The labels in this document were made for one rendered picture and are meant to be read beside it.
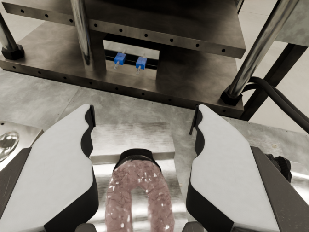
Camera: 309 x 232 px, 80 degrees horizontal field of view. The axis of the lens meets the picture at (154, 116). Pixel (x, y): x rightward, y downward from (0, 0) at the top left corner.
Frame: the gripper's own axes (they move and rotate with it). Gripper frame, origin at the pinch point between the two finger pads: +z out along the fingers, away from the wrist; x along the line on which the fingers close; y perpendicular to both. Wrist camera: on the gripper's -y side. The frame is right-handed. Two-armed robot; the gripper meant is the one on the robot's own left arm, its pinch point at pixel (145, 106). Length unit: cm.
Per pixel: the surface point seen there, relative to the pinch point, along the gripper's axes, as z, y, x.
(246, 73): 65, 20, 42
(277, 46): 304, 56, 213
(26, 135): 39, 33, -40
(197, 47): 74, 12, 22
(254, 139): 44, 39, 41
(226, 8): 110, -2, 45
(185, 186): 30, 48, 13
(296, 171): 27, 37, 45
